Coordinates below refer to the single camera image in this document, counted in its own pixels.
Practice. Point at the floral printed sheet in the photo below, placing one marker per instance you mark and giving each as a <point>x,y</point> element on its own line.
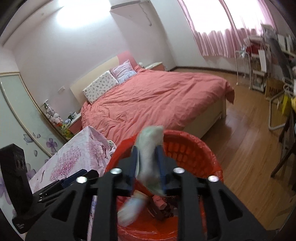
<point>69,162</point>

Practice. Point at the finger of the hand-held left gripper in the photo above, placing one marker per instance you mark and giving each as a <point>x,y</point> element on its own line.
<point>71,177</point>

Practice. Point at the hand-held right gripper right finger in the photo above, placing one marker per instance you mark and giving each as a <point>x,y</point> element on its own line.
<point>160,168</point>

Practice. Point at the clear tube of plush toys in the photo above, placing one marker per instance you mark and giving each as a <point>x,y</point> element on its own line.
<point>54,117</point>

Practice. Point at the floral sliding door wardrobe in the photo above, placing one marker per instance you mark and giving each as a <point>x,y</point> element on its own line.
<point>18,111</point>

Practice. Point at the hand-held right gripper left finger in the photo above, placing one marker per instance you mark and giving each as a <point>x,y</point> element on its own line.
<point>134,164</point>

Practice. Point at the pink striped pillow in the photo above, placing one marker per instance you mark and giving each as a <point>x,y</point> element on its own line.
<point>123,71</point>

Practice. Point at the beige and pink headboard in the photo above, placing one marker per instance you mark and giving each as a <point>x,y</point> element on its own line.
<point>101,68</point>

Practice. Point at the orange laundry basket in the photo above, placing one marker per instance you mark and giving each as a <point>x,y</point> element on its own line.
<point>148,234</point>

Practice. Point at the white floral pillow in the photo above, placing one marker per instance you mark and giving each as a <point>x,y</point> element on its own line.
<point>100,87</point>

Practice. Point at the light green cloth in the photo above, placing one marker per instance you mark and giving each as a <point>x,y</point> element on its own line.
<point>149,157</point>

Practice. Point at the brown cardboard box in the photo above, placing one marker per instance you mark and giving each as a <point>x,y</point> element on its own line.
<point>274,89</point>

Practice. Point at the pink curtain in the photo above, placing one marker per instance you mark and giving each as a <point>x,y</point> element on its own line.
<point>212,41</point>

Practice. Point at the pink bedside table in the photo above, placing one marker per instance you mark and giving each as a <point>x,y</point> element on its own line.
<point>75,127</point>

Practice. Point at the yellow bag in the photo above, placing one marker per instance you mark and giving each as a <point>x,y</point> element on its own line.
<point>288,105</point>

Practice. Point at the white metal tube frame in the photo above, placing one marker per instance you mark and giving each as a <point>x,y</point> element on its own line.
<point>271,115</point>

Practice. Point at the red plastic basket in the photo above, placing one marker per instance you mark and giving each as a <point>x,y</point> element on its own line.
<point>185,148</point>

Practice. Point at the white bed frame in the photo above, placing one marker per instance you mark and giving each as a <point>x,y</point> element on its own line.
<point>212,113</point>

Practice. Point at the white air conditioner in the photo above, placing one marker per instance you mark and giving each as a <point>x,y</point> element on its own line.
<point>129,4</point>

